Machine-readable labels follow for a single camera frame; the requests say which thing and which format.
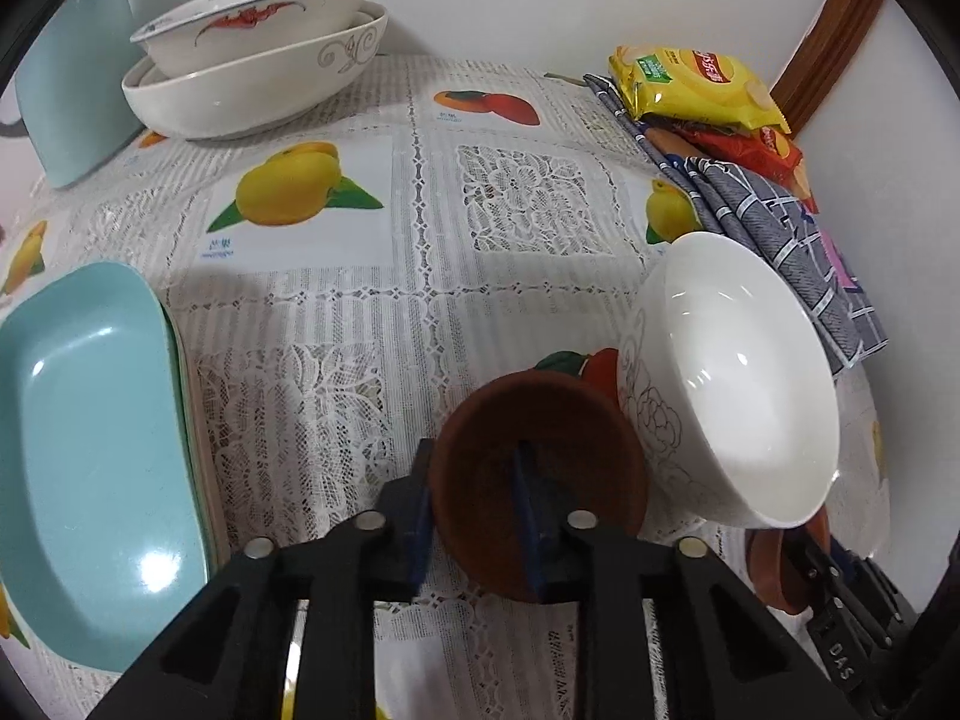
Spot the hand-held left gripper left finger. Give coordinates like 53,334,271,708
90,439,436,720

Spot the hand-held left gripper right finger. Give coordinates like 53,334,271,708
512,442,856,720

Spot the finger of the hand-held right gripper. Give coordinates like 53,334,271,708
784,525,837,608
829,540,882,593

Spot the small brown bowl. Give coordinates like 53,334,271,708
746,506,832,612
429,370,649,602

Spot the white flower-etched bowl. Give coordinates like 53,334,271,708
616,232,839,528

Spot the green square plate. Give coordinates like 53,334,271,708
154,292,215,578

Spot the blue square plate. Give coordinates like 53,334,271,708
0,261,211,674

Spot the grey checked cloth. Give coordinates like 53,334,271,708
583,73,890,376

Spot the red snack bag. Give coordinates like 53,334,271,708
645,120,818,215

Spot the large white serving bowl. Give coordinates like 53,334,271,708
122,2,389,140

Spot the yellow snack bag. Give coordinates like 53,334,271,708
607,45,792,136

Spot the crane patterned porcelain bowl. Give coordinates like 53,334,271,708
130,0,383,78

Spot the light blue thermos jug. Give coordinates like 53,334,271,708
0,0,147,191

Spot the brown wooden door frame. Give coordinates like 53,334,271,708
769,0,886,136

